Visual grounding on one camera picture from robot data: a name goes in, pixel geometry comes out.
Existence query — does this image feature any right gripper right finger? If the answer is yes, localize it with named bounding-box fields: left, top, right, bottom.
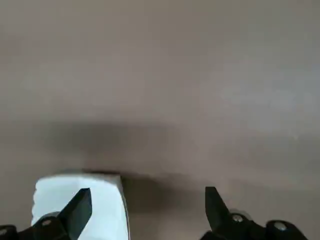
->
left=199, top=186, right=309, bottom=240

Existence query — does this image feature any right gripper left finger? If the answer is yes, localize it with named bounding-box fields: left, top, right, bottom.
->
left=0, top=187, right=93, bottom=240

